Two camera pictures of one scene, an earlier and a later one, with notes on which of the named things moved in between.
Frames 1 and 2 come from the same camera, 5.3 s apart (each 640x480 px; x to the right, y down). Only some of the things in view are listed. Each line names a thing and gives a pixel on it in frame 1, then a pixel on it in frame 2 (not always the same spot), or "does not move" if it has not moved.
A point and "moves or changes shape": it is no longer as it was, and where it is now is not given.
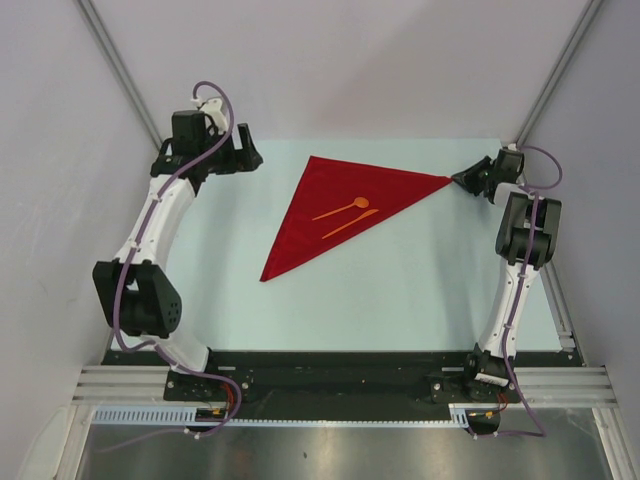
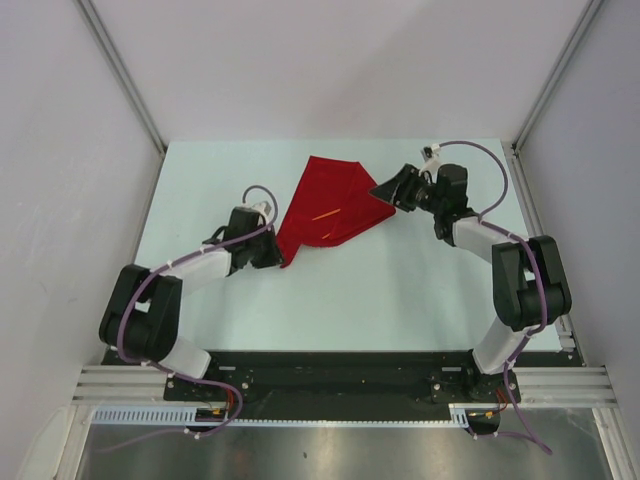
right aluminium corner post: x=558 y=72 does not move
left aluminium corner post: x=101 y=35 does not move
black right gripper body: x=489 y=175 -> x=418 y=193
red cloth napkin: x=336 y=198 moves or changes shape
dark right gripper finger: x=471 y=175 -> x=388 y=189
